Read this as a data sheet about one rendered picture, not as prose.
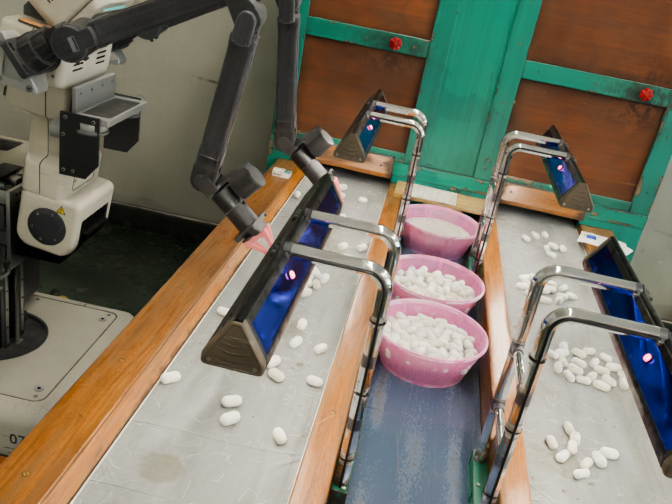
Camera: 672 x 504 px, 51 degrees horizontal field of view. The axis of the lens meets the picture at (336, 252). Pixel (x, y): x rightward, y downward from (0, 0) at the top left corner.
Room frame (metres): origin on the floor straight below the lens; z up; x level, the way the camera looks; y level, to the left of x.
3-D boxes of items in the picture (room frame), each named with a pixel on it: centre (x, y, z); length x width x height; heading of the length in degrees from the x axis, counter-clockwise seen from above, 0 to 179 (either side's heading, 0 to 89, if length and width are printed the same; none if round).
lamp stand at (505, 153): (1.95, -0.49, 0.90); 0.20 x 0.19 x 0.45; 175
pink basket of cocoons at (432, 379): (1.42, -0.24, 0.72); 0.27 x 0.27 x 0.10
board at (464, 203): (2.36, -0.33, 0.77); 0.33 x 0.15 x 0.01; 85
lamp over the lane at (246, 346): (1.03, 0.07, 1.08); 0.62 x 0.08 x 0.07; 175
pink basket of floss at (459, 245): (2.14, -0.31, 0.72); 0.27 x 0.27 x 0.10
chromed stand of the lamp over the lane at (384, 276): (1.01, -0.01, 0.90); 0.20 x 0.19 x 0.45; 175
